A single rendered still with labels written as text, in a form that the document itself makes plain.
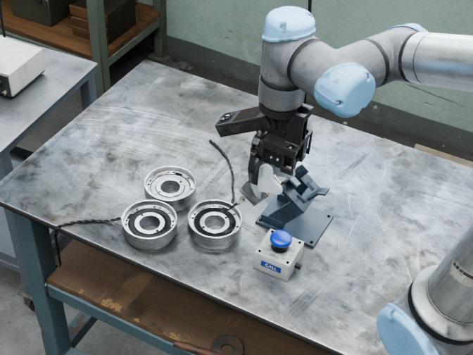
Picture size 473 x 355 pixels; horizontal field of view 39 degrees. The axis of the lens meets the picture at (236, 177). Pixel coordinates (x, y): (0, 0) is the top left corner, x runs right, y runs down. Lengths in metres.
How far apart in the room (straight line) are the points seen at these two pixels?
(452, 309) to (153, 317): 0.76
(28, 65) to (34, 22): 1.25
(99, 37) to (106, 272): 1.41
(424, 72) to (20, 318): 1.60
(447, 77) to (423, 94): 1.92
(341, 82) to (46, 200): 0.71
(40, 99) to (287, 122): 0.96
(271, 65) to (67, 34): 2.10
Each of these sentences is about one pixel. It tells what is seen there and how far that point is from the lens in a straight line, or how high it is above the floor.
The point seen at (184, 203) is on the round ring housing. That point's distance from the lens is 1.35.
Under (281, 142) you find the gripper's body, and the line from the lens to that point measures 1.12.
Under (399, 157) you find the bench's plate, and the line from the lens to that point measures 1.57.
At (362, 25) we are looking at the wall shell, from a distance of 2.82.
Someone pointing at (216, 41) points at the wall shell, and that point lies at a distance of 3.15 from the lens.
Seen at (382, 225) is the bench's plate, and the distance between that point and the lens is 1.40.
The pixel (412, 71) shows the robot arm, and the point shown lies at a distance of 1.00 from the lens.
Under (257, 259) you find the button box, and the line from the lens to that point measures 1.25.
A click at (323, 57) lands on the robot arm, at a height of 1.26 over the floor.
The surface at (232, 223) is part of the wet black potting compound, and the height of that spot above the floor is 0.83.
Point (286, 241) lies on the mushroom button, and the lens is 1.22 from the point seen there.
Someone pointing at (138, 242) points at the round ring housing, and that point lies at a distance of 1.27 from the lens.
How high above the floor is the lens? 1.76
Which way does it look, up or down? 42 degrees down
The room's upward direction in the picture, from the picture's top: 4 degrees clockwise
